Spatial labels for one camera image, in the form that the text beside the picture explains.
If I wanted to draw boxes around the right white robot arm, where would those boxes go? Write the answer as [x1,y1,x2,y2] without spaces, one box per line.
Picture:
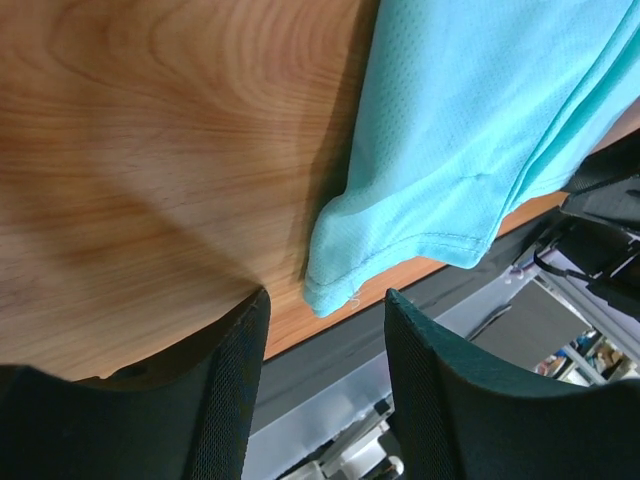
[533,131,639,319]

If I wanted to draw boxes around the background storage shelves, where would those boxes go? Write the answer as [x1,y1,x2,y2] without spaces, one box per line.
[533,328,639,387]

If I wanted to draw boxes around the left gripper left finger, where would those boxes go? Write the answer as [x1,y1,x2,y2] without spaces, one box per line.
[1,289,271,479]

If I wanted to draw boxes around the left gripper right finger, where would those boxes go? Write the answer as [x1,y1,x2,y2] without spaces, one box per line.
[384,289,639,479]

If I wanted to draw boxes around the teal t shirt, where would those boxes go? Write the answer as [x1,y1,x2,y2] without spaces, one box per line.
[304,1,639,317]

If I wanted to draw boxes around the aluminium front rail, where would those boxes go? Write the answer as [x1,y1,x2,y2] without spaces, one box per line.
[242,267,597,479]

